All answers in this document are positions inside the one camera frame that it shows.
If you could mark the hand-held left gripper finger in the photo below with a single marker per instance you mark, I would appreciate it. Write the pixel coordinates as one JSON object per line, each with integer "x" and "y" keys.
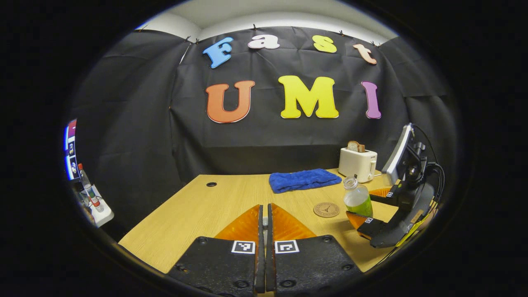
{"x": 260, "y": 247}
{"x": 270, "y": 247}

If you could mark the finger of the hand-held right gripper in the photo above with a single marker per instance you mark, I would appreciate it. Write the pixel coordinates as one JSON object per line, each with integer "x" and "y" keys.
{"x": 387, "y": 197}
{"x": 373, "y": 227}

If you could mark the clear green water bottle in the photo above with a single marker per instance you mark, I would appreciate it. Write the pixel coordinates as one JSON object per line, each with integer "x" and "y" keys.
{"x": 358, "y": 200}

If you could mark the round brown coaster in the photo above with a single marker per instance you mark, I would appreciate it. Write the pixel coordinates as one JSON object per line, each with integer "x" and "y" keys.
{"x": 326, "y": 210}

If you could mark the white toaster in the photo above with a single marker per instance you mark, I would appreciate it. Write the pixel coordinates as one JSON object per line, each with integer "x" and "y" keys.
{"x": 357, "y": 165}

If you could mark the bread slice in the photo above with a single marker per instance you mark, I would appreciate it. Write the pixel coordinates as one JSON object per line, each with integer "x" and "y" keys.
{"x": 354, "y": 146}

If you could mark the blue towel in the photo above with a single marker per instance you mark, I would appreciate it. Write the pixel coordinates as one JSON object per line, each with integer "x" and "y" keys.
{"x": 303, "y": 180}

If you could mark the white tray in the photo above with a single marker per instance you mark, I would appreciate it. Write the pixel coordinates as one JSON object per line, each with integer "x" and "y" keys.
{"x": 103, "y": 216}

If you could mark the computer monitor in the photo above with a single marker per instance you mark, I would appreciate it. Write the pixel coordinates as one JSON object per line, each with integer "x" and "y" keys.
{"x": 71, "y": 150}

